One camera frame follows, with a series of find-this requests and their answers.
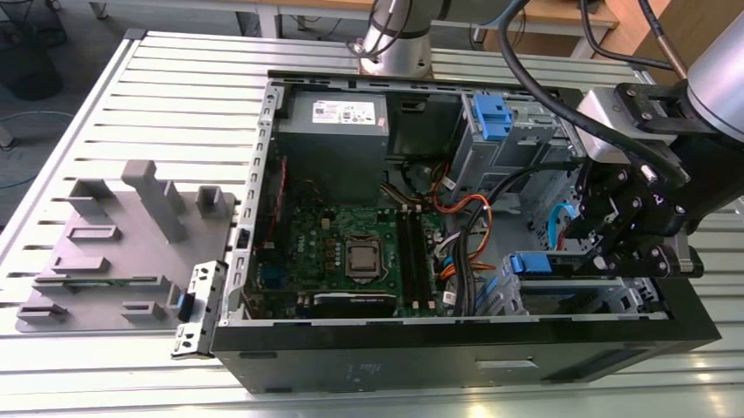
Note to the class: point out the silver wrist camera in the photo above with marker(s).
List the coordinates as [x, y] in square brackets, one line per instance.
[604, 122]

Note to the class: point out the silver CPU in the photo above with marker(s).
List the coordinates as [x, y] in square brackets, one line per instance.
[362, 257]

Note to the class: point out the blue drive latch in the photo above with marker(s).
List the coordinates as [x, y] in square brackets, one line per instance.
[490, 117]

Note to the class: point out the grey power supply unit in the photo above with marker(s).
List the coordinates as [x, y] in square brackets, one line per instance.
[331, 161]

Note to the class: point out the silver disk bay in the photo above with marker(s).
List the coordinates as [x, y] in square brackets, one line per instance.
[569, 284]

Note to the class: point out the black camera bracket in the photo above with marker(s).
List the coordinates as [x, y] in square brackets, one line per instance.
[651, 109]

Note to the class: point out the silver drive cage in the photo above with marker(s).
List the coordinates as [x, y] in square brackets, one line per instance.
[505, 152]

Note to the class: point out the CPU socket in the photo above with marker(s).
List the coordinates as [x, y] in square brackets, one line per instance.
[363, 276]

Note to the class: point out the black graphics card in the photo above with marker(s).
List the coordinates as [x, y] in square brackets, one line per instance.
[349, 302]

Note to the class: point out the black PC case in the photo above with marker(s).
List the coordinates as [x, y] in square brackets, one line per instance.
[406, 361]

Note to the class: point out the wooden cabinet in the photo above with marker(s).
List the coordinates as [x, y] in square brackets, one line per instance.
[715, 26]

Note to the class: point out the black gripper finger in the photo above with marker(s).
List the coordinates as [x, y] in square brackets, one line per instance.
[611, 191]
[639, 261]

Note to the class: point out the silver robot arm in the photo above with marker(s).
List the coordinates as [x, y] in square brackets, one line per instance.
[401, 48]

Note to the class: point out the grey parts rack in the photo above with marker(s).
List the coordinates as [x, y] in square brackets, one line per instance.
[116, 270]

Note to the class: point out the white frame desk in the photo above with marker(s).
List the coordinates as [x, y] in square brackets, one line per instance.
[99, 8]

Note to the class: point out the metal expansion latch bracket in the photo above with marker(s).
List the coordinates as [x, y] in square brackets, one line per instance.
[203, 278]

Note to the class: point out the black RAM slot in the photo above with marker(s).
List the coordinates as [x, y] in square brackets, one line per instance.
[424, 257]
[408, 257]

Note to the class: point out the hard disk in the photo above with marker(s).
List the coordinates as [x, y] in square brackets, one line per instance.
[529, 263]

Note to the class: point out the black bin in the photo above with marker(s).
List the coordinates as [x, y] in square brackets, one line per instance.
[30, 74]

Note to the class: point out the wooden desk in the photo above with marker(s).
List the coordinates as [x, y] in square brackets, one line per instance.
[552, 13]

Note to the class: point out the green motherboard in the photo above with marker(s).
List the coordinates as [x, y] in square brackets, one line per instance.
[314, 278]

